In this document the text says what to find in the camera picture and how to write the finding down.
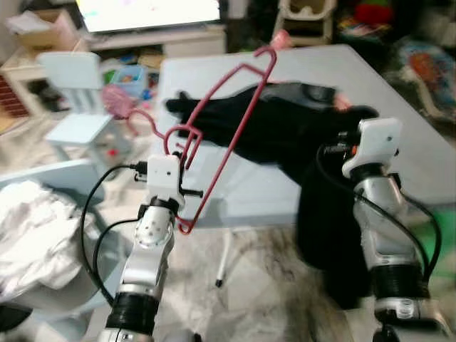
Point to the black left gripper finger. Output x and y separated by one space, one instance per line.
189 154

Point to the red plastic hanger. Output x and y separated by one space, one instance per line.
230 153

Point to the black garment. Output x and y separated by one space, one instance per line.
285 121

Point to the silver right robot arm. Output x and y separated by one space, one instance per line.
385 235

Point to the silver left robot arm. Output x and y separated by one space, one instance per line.
146 249

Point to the pink toy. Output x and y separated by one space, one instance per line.
117 100

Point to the blue picture box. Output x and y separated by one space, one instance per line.
132 75

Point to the white television stand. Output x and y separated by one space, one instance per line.
192 43

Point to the colourful play mat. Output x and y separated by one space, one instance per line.
427 71

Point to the small pink object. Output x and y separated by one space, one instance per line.
283 39

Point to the light grey laundry basket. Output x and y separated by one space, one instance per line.
64 174

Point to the beige child seat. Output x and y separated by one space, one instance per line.
306 18

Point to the red toy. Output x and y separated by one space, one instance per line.
370 11

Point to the light blue child chair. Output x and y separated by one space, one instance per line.
71 71

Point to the bright television screen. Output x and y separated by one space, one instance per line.
142 14

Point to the white cloth pile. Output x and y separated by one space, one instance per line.
35 235

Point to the cardboard box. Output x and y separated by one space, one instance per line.
50 32

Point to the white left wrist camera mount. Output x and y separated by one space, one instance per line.
164 178

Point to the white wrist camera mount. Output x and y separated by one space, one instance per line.
164 178
377 139

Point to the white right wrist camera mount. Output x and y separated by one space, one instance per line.
377 139

